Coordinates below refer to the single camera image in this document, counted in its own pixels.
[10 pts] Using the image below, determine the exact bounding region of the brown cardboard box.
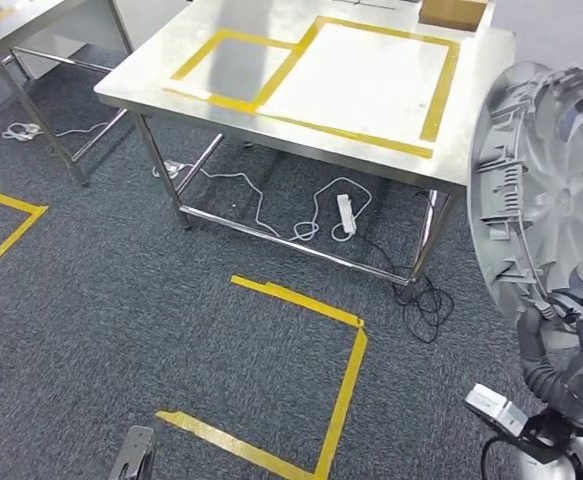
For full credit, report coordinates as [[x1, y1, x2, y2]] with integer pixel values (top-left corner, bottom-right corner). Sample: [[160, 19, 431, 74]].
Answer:
[[417, 0, 489, 33]]

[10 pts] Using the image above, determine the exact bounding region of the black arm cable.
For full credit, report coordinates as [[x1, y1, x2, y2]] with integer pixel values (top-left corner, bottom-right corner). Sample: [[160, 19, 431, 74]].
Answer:
[[480, 433, 505, 480]]

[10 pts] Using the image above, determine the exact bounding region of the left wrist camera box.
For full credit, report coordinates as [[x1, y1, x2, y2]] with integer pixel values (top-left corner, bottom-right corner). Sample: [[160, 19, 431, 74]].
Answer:
[[108, 425, 157, 480]]

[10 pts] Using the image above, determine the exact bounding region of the steel side table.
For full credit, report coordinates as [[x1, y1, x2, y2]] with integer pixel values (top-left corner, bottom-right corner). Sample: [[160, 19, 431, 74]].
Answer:
[[0, 0, 135, 188]]

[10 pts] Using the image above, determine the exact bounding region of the yellow floor tape marking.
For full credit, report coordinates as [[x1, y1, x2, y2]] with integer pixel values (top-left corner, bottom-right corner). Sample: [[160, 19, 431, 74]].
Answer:
[[0, 180, 49, 289], [154, 274, 369, 480]]

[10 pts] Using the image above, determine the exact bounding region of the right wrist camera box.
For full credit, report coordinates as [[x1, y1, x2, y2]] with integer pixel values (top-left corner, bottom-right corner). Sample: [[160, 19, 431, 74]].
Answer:
[[463, 382, 529, 439]]

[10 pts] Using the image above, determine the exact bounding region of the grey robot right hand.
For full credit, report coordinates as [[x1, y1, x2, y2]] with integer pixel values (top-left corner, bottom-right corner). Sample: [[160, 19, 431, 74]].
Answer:
[[516, 288, 583, 432]]

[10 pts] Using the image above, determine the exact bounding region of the black floor cable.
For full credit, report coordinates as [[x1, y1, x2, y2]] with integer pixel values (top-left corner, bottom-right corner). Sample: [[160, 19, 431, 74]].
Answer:
[[358, 188, 456, 346]]

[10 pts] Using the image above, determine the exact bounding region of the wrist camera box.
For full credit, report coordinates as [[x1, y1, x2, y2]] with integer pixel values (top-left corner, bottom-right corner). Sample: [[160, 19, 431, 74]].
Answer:
[[108, 425, 157, 480], [463, 382, 529, 439]]

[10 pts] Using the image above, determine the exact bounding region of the white floor cable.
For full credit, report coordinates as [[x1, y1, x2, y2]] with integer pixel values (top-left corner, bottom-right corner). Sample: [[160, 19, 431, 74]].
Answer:
[[153, 158, 375, 245]]

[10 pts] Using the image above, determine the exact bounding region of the silver plastic wheel hubcap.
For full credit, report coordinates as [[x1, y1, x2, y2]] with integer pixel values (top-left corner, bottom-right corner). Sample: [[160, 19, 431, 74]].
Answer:
[[467, 61, 583, 333]]

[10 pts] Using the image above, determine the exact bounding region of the white cable bundle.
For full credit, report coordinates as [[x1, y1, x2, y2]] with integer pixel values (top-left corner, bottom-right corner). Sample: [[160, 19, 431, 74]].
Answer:
[[1, 121, 112, 142]]

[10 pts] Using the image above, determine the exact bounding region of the steel workbench table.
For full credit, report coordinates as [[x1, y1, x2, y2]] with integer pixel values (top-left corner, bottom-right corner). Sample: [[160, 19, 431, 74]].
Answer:
[[93, 0, 517, 299]]

